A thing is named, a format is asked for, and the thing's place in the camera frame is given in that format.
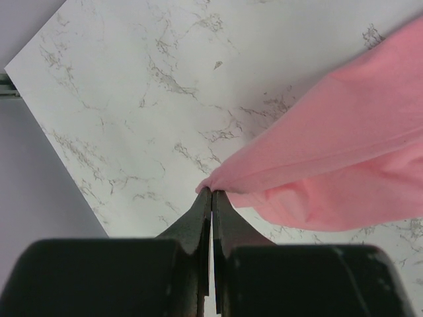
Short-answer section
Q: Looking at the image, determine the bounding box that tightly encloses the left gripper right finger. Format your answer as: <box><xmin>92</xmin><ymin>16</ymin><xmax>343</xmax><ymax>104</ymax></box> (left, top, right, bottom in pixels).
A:
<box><xmin>211</xmin><ymin>190</ymin><xmax>275</xmax><ymax>316</ymax></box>

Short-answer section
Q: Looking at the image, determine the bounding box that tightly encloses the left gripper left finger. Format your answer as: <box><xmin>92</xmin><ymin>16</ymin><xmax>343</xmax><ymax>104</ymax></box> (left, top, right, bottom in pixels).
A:
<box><xmin>157</xmin><ymin>188</ymin><xmax>212</xmax><ymax>316</ymax></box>

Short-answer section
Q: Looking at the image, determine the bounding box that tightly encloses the pink t shirt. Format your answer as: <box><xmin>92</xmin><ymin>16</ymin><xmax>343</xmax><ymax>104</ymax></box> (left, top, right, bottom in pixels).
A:
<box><xmin>200</xmin><ymin>18</ymin><xmax>422</xmax><ymax>231</ymax></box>

